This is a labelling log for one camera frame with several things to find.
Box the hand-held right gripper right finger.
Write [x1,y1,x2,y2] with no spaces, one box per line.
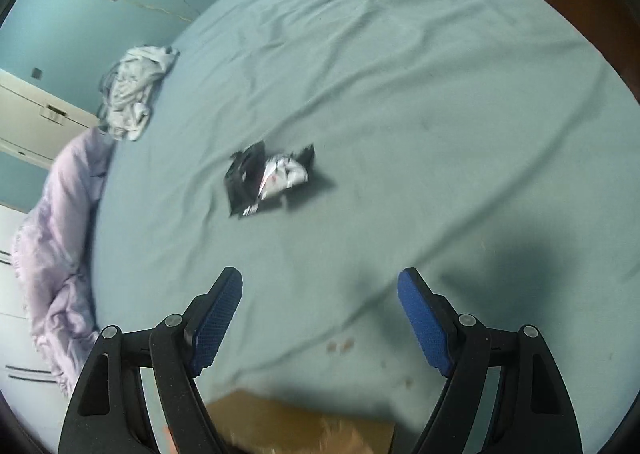
[396,267,583,454]

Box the white snack packet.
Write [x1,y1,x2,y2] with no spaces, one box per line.
[255,144,317,212]

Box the black snack packet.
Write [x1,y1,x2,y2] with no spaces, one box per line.
[225,143,268,218]

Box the brown cardboard box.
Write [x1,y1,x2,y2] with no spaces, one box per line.
[205,386,397,454]

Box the white wardrobe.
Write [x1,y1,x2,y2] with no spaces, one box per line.
[0,69,101,387]

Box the grey crumpled clothing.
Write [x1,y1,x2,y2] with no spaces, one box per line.
[100,45,181,142]

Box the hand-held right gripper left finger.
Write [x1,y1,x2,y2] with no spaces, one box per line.
[57,266,244,454]

